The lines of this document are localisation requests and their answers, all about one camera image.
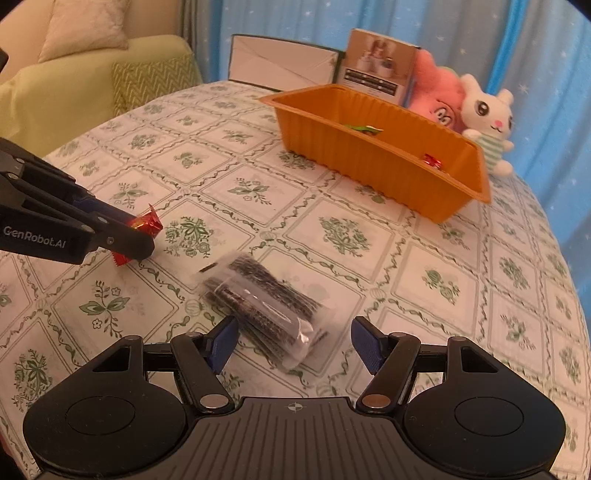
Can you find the beige product box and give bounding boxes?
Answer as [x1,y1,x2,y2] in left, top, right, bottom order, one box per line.
[335,28,421,109]

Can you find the light green sofa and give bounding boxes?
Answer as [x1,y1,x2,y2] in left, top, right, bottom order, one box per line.
[0,0,204,160]

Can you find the green chevron cushion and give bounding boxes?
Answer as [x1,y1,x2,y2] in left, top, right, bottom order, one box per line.
[112,58,201,118]

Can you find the orange plastic tray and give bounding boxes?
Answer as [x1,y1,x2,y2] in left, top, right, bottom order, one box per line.
[259,84,492,223]

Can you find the shiny red gold candy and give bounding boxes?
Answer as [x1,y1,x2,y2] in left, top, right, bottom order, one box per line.
[111,205,163,267]

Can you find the floral checked tablecloth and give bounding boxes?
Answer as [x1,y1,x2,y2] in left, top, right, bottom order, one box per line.
[0,79,580,480]

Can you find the white textured cushion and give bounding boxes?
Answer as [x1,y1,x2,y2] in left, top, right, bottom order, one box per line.
[38,0,132,64]

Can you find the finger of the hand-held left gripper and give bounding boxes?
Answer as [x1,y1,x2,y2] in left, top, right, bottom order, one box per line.
[0,174,156,261]
[0,138,136,225]

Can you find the pink plush toy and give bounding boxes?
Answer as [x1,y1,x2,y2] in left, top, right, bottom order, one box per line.
[406,48,467,134]

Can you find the blue star curtain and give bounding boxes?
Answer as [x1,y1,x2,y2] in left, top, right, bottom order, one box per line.
[178,0,591,287]

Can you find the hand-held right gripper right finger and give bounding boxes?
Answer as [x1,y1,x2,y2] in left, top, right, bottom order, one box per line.
[350,316,502,414]

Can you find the white bunny plush toy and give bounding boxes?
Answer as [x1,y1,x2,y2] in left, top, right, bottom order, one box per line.
[459,74,515,177]

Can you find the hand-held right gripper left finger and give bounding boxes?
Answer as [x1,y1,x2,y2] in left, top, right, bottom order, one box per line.
[90,315,240,414]

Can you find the clear packet of dark snacks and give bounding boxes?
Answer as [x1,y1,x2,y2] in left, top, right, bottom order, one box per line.
[198,251,345,372]

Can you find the green wrapped candy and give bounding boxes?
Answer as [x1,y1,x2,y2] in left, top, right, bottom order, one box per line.
[346,122,385,137]

